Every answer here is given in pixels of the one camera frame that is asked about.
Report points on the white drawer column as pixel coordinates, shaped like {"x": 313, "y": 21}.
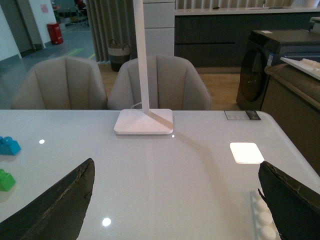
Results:
{"x": 159, "y": 27}

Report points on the red bin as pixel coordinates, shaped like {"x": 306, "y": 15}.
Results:
{"x": 55, "y": 33}

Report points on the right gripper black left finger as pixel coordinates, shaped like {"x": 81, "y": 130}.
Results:
{"x": 58, "y": 213}

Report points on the beige chair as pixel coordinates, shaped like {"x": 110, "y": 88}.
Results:
{"x": 62, "y": 83}
{"x": 173, "y": 83}

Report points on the blue toy brick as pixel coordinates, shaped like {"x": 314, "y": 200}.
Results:
{"x": 8, "y": 146}

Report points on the white desk lamp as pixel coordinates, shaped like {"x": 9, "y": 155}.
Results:
{"x": 145, "y": 121}

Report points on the woven basket with handles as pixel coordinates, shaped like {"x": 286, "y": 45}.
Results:
{"x": 118, "y": 53}

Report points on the white studded base plate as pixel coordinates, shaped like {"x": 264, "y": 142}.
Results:
{"x": 263, "y": 223}

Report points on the dark washing machine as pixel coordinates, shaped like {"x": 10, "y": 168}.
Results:
{"x": 266, "y": 48}

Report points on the dark kitchen counter cabinet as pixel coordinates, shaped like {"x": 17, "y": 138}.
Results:
{"x": 214, "y": 38}

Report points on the green toy brick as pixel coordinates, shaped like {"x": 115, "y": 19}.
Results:
{"x": 6, "y": 181}

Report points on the beige chair right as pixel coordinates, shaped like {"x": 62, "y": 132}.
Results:
{"x": 173, "y": 83}

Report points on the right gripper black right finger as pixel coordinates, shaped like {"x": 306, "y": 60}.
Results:
{"x": 295, "y": 208}

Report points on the black white label sticker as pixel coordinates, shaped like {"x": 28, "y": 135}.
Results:
{"x": 242, "y": 115}

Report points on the beige chair left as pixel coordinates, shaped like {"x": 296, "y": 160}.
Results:
{"x": 62, "y": 83}

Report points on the olive green sofa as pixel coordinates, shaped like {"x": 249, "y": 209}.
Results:
{"x": 292, "y": 98}

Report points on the white tray on sofa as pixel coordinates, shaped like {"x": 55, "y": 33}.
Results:
{"x": 307, "y": 66}

